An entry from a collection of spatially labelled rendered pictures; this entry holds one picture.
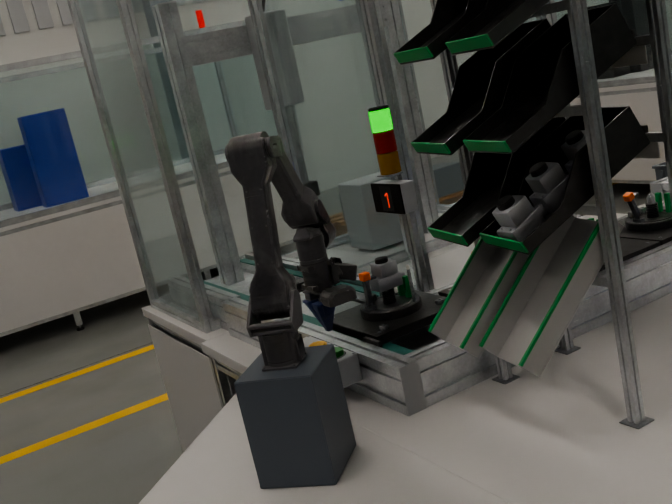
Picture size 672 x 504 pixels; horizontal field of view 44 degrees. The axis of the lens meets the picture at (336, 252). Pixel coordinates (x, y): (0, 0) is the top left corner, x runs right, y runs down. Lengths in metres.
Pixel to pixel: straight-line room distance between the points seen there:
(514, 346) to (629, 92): 5.41
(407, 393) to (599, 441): 0.38
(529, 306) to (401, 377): 0.29
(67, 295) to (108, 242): 0.50
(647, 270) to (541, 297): 0.60
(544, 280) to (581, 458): 0.31
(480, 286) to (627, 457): 0.42
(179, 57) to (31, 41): 6.98
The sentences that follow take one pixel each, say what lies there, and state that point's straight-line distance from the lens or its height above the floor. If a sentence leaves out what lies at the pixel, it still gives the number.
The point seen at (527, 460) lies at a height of 0.86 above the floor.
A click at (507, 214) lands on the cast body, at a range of 1.35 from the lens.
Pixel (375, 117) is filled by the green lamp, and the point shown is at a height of 1.40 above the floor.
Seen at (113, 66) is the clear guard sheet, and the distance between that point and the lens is 2.64.
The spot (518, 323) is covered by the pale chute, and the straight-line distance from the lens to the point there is 1.49.
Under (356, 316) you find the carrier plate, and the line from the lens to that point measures 1.93.
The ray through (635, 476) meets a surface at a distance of 1.36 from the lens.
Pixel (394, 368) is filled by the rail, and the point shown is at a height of 0.96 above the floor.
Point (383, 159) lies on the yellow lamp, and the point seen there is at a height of 1.30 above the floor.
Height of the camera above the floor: 1.54
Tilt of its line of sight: 13 degrees down
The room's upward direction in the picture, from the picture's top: 12 degrees counter-clockwise
